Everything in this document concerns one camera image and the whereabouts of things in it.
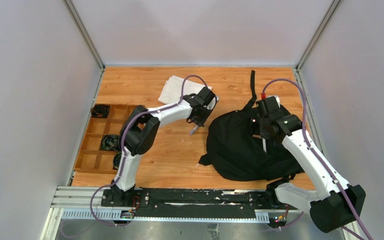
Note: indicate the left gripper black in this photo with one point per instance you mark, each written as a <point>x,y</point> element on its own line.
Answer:
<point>196,117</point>

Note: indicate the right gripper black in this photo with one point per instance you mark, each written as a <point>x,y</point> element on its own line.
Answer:
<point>263,134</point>

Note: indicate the blue capped white marker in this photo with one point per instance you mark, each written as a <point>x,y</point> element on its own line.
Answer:
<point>264,145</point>

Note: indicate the lilac capped white marker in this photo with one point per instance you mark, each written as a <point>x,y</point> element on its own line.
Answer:
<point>194,129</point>

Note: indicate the black student backpack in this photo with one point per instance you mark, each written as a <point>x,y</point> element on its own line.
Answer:
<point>235,150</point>

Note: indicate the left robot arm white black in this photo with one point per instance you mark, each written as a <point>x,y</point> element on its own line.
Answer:
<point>138,134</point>

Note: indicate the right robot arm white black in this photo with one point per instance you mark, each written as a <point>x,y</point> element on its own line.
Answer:
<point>335,202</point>

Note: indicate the folded white cloth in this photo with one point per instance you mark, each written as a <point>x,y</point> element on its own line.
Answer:
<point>172,90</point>

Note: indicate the wooden compartment tray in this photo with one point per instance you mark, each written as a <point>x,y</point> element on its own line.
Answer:
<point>99,150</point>

